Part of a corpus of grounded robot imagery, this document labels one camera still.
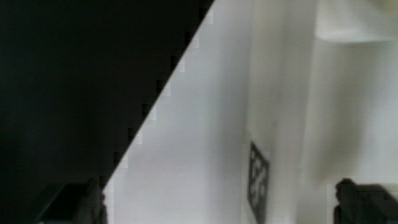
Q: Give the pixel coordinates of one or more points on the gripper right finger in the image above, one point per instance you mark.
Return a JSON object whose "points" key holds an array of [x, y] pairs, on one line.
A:
{"points": [[367, 204]]}

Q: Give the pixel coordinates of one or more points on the white square tabletop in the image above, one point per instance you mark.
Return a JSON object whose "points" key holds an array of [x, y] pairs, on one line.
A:
{"points": [[275, 120]]}

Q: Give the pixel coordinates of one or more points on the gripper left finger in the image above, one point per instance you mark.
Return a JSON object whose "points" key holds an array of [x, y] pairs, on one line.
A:
{"points": [[72, 204]]}

